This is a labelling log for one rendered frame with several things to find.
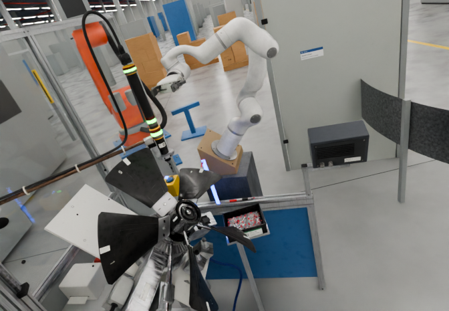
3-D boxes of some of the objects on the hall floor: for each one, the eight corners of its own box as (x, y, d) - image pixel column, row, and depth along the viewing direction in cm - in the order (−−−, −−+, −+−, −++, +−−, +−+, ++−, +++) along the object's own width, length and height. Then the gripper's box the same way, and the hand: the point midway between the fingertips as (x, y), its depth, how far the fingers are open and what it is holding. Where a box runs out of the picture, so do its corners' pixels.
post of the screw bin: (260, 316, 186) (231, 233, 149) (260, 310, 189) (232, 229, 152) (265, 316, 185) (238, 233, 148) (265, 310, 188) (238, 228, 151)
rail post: (319, 289, 190) (307, 206, 155) (319, 284, 194) (306, 202, 158) (325, 289, 189) (314, 206, 154) (325, 284, 193) (313, 201, 157)
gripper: (155, 75, 130) (140, 87, 115) (188, 67, 126) (178, 78, 111) (161, 89, 133) (147, 103, 119) (194, 82, 129) (184, 95, 114)
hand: (163, 90), depth 116 cm, fingers open, 8 cm apart
